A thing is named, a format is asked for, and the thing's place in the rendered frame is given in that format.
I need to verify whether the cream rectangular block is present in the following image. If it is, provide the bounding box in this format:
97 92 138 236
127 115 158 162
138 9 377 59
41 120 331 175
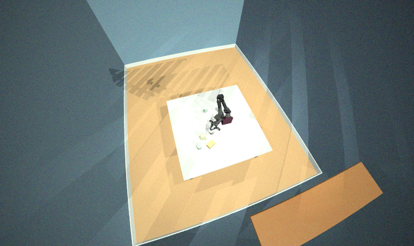
206 140 215 149

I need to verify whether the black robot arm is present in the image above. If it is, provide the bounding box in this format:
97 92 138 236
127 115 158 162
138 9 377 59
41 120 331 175
212 94 231 126

